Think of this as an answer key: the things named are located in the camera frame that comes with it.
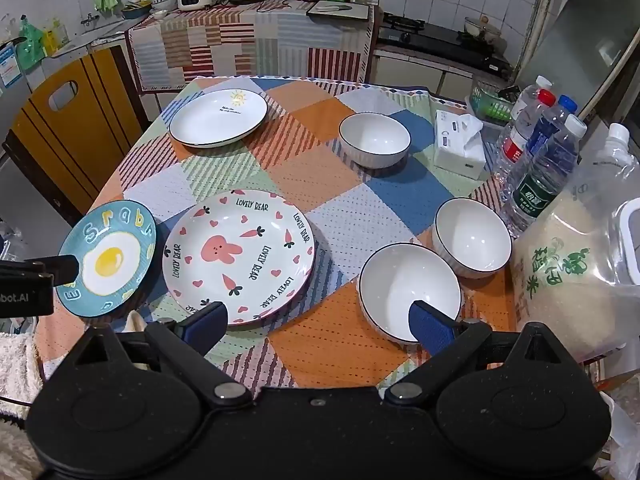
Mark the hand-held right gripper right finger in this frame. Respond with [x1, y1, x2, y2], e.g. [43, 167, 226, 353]
[383, 301, 571, 408]

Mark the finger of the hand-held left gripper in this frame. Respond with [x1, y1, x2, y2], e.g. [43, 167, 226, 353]
[22, 254, 81, 287]

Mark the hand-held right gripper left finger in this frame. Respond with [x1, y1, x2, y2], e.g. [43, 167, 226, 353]
[66, 301, 253, 408]

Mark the white bowl with dark rim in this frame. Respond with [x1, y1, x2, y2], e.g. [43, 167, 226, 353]
[358, 243, 465, 345]
[339, 112, 412, 169]
[432, 197, 514, 280]

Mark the teal fried egg plate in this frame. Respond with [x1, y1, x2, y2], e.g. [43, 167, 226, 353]
[56, 200, 158, 317]

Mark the pink rabbit print plate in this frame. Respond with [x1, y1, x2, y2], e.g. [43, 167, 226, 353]
[161, 189, 317, 327]

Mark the white plate with sun print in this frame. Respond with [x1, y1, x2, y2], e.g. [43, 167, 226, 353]
[168, 88, 269, 149]

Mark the white fluffy towel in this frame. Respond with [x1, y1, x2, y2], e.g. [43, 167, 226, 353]
[0, 332, 46, 426]

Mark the clear bag of rice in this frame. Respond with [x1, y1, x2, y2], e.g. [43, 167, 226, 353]
[510, 157, 640, 361]

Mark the yellow wooden chair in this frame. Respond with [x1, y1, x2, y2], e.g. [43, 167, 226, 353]
[2, 44, 151, 215]

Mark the green label water bottle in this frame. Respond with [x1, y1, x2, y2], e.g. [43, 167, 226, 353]
[499, 115, 588, 237]

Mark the white tissue box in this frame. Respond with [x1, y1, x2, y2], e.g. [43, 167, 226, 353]
[432, 109, 488, 181]

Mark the red cap water bottle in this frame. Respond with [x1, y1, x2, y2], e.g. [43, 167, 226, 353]
[494, 89, 557, 188]

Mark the white plastic container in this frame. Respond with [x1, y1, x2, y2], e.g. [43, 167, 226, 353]
[614, 197, 640, 286]

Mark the blue cap water bottle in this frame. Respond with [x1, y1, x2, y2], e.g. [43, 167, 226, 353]
[525, 94, 579, 161]

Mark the green plastic bag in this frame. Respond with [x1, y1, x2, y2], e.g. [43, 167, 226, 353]
[15, 21, 47, 67]

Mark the green plastic basket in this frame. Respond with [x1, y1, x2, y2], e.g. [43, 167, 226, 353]
[467, 80, 517, 124]

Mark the clear cap water bottle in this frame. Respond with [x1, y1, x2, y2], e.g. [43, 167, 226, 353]
[509, 75, 552, 128]

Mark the clear spout pouch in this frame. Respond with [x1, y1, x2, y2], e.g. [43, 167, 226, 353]
[575, 123, 640, 203]

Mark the striped patchwork cover cloth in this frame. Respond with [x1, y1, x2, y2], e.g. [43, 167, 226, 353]
[124, 0, 383, 93]

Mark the black gas stove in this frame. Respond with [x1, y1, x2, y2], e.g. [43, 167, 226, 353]
[377, 12, 514, 79]

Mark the cooking pot with lid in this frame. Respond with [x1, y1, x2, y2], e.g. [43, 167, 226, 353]
[462, 15, 504, 44]

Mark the cutting board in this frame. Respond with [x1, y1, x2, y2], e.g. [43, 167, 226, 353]
[306, 0, 372, 18]

